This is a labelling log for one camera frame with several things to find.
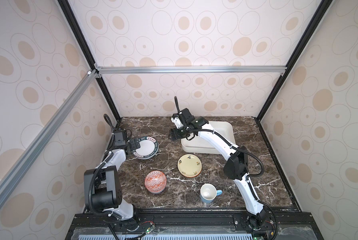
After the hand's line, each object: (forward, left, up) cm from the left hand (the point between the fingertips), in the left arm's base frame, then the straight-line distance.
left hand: (133, 139), depth 92 cm
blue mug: (-29, -45, -10) cm, 55 cm away
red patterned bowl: (-24, -16, -8) cm, 30 cm away
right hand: (0, -25, +4) cm, 25 cm away
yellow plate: (-13, -35, -11) cm, 39 cm away
